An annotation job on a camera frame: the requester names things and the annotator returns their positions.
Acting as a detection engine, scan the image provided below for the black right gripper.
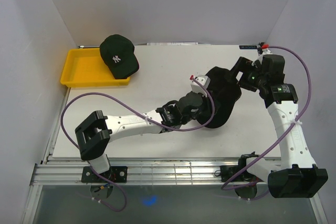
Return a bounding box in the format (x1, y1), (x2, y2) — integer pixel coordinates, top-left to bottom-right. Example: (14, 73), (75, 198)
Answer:
(223, 57), (266, 92)

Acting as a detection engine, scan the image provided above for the black baseball cap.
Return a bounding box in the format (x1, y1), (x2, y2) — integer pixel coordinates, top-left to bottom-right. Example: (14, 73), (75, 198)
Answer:
(196, 67), (242, 129)

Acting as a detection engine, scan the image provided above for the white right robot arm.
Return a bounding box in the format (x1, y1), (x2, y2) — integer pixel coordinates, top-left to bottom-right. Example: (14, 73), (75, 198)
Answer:
(221, 54), (328, 198)

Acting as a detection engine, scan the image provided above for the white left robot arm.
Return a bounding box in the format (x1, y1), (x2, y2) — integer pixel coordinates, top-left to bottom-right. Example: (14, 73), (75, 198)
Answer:
(75, 91), (214, 182)

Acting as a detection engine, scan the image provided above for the black blue logo sticker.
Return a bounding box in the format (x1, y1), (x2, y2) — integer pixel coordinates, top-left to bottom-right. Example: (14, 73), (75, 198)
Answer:
(239, 45), (258, 50)

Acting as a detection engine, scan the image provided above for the dark green NY cap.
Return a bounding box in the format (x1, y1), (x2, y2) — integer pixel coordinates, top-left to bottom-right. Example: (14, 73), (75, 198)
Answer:
(99, 34), (140, 79)

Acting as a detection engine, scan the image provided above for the yellow plastic tray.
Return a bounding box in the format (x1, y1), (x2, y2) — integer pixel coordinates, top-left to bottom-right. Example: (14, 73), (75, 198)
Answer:
(60, 48), (130, 88)

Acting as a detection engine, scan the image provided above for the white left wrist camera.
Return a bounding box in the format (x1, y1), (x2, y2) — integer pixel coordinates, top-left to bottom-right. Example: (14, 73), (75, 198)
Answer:
(190, 75), (211, 96)

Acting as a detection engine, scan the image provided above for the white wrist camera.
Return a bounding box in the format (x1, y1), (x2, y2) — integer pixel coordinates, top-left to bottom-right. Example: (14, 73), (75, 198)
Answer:
(253, 42), (272, 65)
(190, 75), (211, 96)

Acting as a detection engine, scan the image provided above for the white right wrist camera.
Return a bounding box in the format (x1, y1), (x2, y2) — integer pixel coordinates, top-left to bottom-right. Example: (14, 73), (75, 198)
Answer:
(253, 42), (272, 65)

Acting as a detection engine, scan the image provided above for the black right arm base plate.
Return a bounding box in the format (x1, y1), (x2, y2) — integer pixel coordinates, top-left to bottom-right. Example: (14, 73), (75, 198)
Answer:
(214, 165), (253, 182)

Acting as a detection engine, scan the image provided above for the aluminium front rail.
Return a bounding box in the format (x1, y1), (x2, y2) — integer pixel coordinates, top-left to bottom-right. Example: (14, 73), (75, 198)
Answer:
(30, 157), (238, 186)

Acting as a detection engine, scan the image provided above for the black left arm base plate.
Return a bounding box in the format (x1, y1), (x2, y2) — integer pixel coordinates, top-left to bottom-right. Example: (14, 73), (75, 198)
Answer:
(81, 166), (128, 183)

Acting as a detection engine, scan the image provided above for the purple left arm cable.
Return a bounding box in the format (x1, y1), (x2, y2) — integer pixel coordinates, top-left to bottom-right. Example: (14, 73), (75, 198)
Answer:
(60, 78), (216, 212)

